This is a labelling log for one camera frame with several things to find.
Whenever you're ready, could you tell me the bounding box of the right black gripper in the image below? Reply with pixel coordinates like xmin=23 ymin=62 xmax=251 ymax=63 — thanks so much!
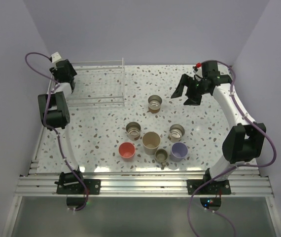
xmin=171 ymin=74 xmax=210 ymax=106

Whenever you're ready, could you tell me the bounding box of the steel cup with brown sleeve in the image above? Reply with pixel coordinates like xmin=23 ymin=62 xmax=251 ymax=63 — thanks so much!
xmin=148 ymin=95 xmax=162 ymax=114

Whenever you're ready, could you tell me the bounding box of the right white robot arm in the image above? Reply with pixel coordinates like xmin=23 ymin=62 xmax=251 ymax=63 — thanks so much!
xmin=171 ymin=60 xmax=266 ymax=194

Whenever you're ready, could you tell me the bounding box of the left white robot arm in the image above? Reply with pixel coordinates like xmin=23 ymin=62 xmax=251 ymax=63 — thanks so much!
xmin=37 ymin=55 xmax=85 ymax=194

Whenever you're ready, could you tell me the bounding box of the steel cup right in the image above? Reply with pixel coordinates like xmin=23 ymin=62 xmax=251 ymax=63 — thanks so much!
xmin=168 ymin=124 xmax=185 ymax=143

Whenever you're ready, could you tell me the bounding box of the purple cup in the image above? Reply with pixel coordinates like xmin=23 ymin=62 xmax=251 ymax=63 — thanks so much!
xmin=170 ymin=142 xmax=188 ymax=162

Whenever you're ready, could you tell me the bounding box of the beige tall cup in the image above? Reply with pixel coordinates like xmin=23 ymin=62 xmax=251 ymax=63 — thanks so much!
xmin=142 ymin=132 xmax=161 ymax=155

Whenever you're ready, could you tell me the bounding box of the small olive mug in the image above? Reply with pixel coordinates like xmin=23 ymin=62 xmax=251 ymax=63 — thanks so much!
xmin=155 ymin=149 xmax=168 ymax=167

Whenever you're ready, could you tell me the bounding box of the red cup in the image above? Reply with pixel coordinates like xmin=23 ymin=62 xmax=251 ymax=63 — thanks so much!
xmin=118 ymin=142 xmax=136 ymax=160

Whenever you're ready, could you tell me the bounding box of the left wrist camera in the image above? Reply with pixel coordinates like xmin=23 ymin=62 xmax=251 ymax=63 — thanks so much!
xmin=50 ymin=52 xmax=62 ymax=64

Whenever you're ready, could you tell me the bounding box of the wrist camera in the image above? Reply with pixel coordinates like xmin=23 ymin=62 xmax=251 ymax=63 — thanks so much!
xmin=50 ymin=52 xmax=62 ymax=64
xmin=193 ymin=63 xmax=203 ymax=78

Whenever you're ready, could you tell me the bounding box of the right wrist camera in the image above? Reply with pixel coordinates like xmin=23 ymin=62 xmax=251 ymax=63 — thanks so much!
xmin=193 ymin=63 xmax=203 ymax=78

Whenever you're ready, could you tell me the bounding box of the white wire dish rack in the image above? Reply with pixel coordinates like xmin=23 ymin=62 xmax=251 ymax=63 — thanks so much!
xmin=67 ymin=58 xmax=125 ymax=108

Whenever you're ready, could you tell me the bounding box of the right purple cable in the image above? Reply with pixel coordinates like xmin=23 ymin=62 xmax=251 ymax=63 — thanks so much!
xmin=187 ymin=60 xmax=277 ymax=237

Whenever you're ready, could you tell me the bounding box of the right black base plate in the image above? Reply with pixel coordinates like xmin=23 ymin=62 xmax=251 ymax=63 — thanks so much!
xmin=186 ymin=179 xmax=232 ymax=195

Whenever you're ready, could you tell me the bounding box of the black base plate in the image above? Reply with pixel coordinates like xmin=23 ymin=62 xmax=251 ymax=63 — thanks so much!
xmin=186 ymin=179 xmax=232 ymax=195
xmin=54 ymin=172 xmax=101 ymax=195

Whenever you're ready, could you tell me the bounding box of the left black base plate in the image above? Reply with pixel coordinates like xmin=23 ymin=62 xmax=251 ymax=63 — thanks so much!
xmin=54 ymin=172 xmax=101 ymax=195

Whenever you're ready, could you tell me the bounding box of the aluminium rail frame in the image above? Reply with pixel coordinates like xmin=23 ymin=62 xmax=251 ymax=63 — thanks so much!
xmin=2 ymin=159 xmax=281 ymax=237

